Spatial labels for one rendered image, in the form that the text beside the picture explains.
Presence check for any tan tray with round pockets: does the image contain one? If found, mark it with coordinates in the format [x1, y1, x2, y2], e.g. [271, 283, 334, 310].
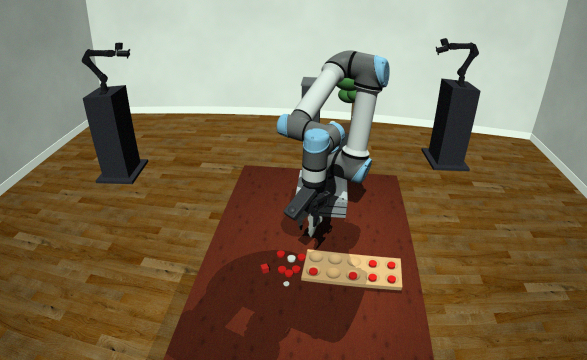
[301, 249, 403, 291]

